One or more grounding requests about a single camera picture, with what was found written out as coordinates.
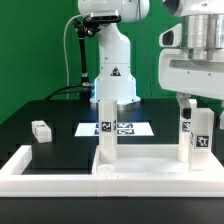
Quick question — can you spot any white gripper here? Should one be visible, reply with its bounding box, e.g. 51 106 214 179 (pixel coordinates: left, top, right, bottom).
158 49 224 130

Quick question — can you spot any white desk top tray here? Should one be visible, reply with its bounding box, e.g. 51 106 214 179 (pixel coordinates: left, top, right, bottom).
92 144 224 197

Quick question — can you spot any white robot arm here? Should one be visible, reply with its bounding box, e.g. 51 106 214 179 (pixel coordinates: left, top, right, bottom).
78 0 224 118

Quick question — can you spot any marker tag sheet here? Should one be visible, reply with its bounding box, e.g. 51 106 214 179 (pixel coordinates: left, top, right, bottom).
74 122 154 137

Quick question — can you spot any white U-shaped frame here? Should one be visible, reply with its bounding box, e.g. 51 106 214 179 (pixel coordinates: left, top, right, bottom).
0 144 224 198

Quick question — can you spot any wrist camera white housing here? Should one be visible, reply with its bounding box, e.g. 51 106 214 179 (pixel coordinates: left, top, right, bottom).
159 23 182 48

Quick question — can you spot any black camera stand pole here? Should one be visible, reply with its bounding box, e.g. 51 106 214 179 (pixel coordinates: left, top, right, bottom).
78 28 91 101

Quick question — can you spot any black cable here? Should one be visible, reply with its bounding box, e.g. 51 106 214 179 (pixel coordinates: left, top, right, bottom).
44 84 84 101

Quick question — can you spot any black camera on stand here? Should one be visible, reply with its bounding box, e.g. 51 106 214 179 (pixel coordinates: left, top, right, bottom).
74 15 121 38

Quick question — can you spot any white grey cable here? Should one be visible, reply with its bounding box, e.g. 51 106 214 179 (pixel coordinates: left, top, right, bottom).
63 13 92 100

